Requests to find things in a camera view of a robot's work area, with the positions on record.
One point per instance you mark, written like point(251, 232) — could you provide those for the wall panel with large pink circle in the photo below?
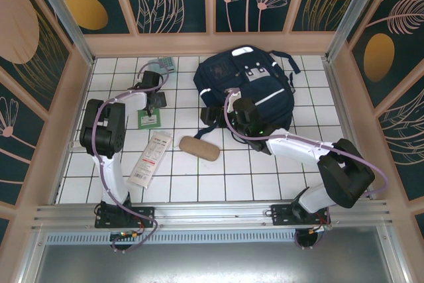
point(20, 31)

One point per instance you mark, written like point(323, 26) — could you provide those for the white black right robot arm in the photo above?
point(298, 150)

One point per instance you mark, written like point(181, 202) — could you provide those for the wall panel with single flower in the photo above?
point(16, 150)

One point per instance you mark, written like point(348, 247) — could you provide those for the wall panel with orange oval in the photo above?
point(397, 4)

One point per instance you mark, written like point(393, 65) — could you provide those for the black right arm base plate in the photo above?
point(281, 215)

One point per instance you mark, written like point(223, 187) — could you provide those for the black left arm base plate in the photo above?
point(145, 216)

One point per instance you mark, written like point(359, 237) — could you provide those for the light blue calculator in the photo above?
point(167, 62)

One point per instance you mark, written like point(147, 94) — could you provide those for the green house notepad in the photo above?
point(149, 123)

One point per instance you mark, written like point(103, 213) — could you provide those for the clear packaged stationery set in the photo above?
point(149, 160)

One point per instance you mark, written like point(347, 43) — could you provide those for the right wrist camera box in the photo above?
point(233, 94)

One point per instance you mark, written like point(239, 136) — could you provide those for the navy blue backpack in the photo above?
point(265, 84)

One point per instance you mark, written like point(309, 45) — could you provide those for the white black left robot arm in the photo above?
point(112, 177)

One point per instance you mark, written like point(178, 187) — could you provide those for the wall panel with pink fronds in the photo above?
point(404, 150)

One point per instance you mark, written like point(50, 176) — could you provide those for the tan pencil case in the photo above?
point(198, 147)

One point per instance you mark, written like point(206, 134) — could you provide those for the aluminium corner post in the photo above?
point(66, 24)
point(351, 8)

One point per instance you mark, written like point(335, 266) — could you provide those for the wall panel with white leaves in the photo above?
point(195, 4)

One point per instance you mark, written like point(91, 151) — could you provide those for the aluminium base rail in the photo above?
point(212, 213)

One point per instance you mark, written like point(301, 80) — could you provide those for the aluminium side rail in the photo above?
point(344, 114)

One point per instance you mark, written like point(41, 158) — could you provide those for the small circuit board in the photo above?
point(124, 235)

